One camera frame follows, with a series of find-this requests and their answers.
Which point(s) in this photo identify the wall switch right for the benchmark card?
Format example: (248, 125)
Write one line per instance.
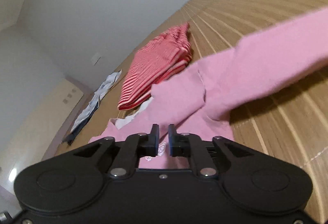
(95, 58)

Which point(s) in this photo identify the white and navy garment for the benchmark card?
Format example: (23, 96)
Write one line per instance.
(87, 113)

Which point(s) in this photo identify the folded red striped garment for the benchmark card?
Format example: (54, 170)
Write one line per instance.
(162, 57)

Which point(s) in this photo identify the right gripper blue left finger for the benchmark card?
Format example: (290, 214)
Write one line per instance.
(132, 149)

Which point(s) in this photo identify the cream bed headboard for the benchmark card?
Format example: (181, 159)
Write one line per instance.
(35, 134)

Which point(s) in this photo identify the pink sweatshirt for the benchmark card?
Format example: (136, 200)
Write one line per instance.
(199, 99)

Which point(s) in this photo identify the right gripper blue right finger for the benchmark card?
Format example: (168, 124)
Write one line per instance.
(192, 147)

